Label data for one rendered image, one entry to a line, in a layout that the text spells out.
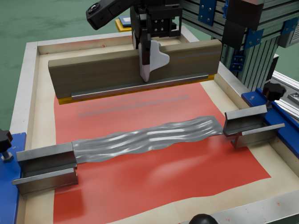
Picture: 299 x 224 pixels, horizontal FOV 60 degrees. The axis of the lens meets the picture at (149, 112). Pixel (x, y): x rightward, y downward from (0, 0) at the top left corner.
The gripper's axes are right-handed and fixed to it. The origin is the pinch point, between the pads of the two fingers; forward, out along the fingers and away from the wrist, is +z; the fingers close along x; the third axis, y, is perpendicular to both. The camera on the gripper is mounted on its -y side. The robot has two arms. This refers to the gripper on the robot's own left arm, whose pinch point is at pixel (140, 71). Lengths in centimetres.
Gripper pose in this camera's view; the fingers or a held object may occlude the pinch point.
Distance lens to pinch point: 56.0
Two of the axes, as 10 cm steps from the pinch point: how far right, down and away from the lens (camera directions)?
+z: 0.1, 7.7, 6.4
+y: 9.6, -1.8, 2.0
